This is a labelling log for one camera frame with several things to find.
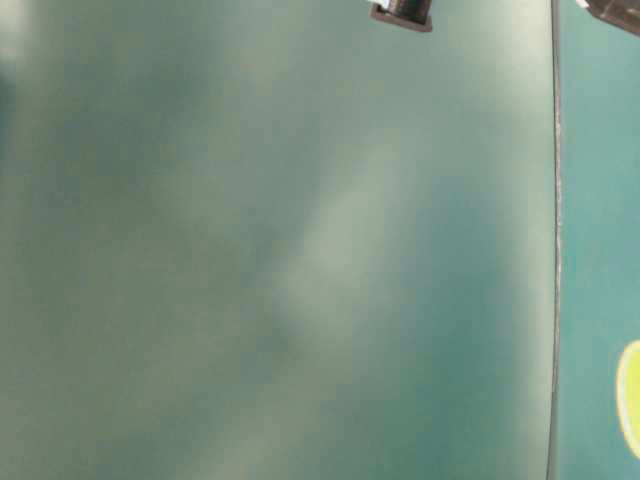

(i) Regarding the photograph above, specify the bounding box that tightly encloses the dark brown block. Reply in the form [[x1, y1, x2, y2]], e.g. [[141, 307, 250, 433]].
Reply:
[[370, 0, 433, 33]]

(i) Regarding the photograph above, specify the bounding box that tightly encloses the yellow-green cup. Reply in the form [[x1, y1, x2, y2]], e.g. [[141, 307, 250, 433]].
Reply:
[[616, 340, 640, 458]]

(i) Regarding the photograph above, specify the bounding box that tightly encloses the green backdrop board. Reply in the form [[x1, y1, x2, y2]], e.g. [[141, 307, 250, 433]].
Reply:
[[548, 1, 639, 479]]

